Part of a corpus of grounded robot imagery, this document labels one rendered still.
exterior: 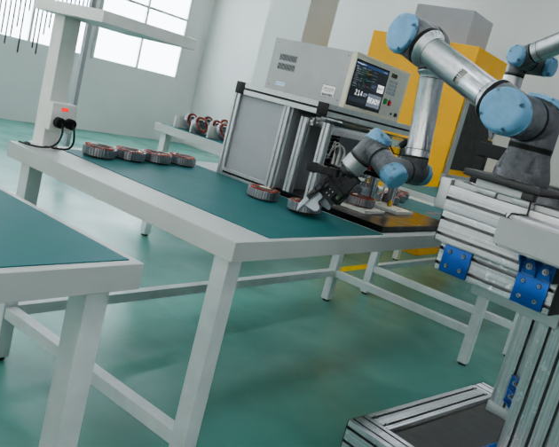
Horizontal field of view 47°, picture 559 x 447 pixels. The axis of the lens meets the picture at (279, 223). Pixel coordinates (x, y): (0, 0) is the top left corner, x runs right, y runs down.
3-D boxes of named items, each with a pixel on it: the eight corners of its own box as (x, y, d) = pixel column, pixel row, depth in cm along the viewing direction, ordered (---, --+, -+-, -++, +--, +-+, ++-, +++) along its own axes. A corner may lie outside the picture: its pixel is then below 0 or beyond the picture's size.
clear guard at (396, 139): (423, 160, 236) (429, 144, 235) (394, 154, 217) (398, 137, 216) (350, 138, 255) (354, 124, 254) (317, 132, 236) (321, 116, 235)
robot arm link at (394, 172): (421, 174, 194) (401, 150, 200) (398, 169, 187) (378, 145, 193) (405, 192, 198) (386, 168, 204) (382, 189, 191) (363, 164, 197)
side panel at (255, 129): (273, 192, 242) (295, 107, 236) (268, 192, 240) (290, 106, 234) (221, 172, 258) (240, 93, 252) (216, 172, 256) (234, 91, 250)
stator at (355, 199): (378, 209, 243) (381, 199, 243) (365, 209, 234) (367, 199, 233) (353, 200, 249) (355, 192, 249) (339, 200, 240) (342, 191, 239)
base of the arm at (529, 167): (556, 190, 177) (568, 155, 176) (533, 185, 167) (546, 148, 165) (507, 176, 188) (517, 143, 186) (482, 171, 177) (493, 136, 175)
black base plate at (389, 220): (454, 231, 265) (456, 225, 265) (381, 232, 214) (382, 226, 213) (359, 198, 292) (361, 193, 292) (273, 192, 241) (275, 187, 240)
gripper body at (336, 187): (330, 207, 203) (357, 180, 199) (312, 187, 205) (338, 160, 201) (338, 206, 210) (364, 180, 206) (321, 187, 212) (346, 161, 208)
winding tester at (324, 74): (397, 122, 271) (411, 74, 267) (342, 107, 236) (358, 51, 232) (323, 103, 293) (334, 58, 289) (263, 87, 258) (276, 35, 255)
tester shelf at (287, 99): (411, 137, 279) (413, 127, 278) (326, 116, 225) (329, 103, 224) (329, 115, 304) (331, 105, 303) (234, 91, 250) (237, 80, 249)
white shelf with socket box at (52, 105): (167, 176, 218) (197, 40, 209) (74, 168, 188) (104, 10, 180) (104, 150, 238) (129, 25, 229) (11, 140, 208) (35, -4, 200)
